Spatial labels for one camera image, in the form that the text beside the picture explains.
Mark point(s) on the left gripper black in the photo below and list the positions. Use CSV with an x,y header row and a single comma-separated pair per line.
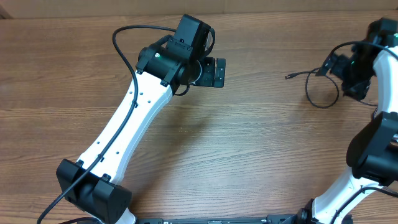
x,y
216,72

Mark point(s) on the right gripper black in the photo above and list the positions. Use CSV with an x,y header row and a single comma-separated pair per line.
x,y
333,62

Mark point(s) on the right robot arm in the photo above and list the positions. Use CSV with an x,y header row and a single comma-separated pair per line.
x,y
371,157

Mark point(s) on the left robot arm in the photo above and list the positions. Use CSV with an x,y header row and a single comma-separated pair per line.
x,y
92,183

